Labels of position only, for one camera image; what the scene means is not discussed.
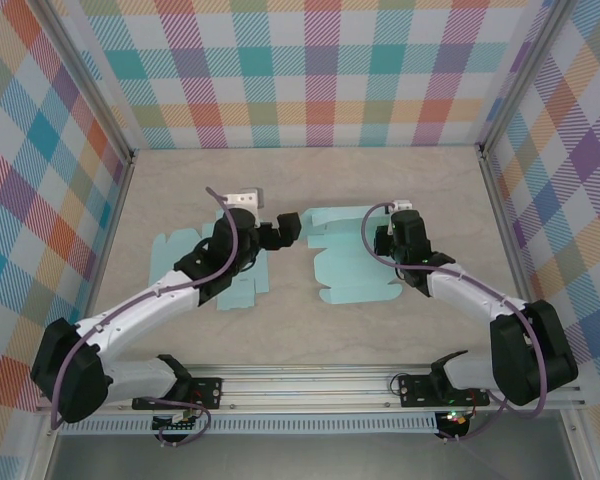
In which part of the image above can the light blue paper box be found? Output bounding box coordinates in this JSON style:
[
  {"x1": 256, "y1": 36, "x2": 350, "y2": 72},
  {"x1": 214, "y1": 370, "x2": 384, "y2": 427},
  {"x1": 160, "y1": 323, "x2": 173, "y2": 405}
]
[
  {"x1": 148, "y1": 227, "x2": 271, "y2": 311},
  {"x1": 302, "y1": 204, "x2": 406, "y2": 305}
]

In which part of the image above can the circuit board with green light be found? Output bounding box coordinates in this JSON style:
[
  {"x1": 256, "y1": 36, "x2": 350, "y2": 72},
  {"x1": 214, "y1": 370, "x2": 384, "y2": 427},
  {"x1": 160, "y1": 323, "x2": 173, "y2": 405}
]
[{"x1": 438, "y1": 409, "x2": 470, "y2": 427}]

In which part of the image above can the small circuit board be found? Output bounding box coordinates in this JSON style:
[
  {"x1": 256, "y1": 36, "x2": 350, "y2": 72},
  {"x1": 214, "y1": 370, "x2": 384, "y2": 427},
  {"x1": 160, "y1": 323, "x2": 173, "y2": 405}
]
[{"x1": 152, "y1": 413, "x2": 201, "y2": 432}]

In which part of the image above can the grey metal panel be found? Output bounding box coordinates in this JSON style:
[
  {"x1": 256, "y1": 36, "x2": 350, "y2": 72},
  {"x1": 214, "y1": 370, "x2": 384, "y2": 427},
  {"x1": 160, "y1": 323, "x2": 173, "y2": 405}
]
[{"x1": 44, "y1": 433, "x2": 581, "y2": 480}]

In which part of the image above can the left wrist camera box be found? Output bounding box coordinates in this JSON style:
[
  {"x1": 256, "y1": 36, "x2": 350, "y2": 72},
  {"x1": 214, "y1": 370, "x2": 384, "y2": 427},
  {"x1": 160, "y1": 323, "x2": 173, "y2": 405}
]
[{"x1": 223, "y1": 187, "x2": 265, "y2": 211}]

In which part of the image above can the aluminium side rail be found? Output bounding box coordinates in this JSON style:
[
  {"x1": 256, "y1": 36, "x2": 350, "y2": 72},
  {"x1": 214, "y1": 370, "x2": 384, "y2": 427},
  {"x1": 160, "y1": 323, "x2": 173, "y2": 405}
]
[
  {"x1": 478, "y1": 147, "x2": 556, "y2": 371},
  {"x1": 64, "y1": 152, "x2": 137, "y2": 376}
]

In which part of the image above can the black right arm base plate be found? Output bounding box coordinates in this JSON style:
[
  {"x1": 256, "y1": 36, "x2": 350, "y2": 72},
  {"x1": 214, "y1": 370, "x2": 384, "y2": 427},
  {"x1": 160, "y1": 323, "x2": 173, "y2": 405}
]
[{"x1": 398, "y1": 373, "x2": 491, "y2": 409}]

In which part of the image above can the aluminium mounting rail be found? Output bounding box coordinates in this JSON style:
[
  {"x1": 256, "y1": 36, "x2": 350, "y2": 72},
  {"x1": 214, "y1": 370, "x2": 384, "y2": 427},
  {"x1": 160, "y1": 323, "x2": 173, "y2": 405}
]
[{"x1": 34, "y1": 363, "x2": 589, "y2": 414}]

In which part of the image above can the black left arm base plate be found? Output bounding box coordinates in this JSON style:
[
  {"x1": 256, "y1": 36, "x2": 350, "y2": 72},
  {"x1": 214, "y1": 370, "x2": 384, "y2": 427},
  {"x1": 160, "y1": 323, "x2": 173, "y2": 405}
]
[{"x1": 131, "y1": 377, "x2": 225, "y2": 412}]

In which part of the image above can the white slotted cable duct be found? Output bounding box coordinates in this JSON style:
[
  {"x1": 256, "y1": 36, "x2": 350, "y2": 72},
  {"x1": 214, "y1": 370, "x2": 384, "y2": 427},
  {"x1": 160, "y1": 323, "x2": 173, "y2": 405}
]
[{"x1": 59, "y1": 412, "x2": 439, "y2": 435}]

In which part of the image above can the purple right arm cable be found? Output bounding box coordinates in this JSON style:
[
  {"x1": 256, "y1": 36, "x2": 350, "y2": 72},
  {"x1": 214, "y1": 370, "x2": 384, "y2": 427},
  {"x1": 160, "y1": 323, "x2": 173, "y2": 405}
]
[{"x1": 362, "y1": 201, "x2": 551, "y2": 442}]

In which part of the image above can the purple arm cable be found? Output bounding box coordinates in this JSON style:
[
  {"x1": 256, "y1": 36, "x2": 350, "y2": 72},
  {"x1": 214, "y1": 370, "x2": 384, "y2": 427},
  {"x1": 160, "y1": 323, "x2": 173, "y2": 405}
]
[
  {"x1": 362, "y1": 201, "x2": 551, "y2": 442},
  {"x1": 51, "y1": 186, "x2": 241, "y2": 448}
]

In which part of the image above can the aluminium frame post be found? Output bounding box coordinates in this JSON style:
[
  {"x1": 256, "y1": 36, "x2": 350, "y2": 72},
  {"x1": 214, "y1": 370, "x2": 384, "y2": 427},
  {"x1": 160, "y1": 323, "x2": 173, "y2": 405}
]
[
  {"x1": 32, "y1": 0, "x2": 137, "y2": 164},
  {"x1": 477, "y1": 0, "x2": 581, "y2": 156}
]

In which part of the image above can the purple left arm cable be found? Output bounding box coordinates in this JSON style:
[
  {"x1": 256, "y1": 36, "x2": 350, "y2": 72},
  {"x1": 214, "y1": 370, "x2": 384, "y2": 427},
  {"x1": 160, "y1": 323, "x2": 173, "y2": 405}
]
[{"x1": 51, "y1": 186, "x2": 241, "y2": 448}]

